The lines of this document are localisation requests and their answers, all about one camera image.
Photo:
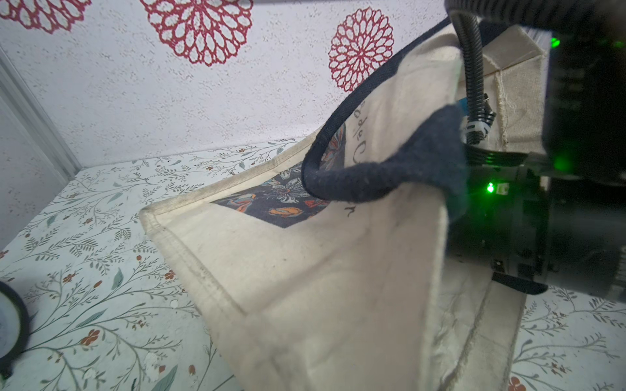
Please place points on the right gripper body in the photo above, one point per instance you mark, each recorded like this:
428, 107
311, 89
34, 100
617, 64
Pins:
556, 218

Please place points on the cream canvas tote bag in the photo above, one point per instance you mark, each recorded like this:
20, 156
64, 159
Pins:
344, 296

